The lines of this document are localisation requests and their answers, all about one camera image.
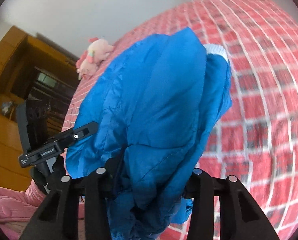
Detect red plaid bed sheet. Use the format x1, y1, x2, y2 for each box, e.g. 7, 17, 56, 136
61, 0, 298, 240

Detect wooden wardrobe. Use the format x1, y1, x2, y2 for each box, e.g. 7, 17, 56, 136
0, 26, 79, 191

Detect pink plush unicorn toy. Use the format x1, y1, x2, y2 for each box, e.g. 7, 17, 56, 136
76, 37, 115, 80

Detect blue puffer jacket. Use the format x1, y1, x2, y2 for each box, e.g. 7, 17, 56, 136
65, 28, 232, 239

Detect pink knit sleeve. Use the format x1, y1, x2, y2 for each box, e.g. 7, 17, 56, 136
0, 181, 46, 239

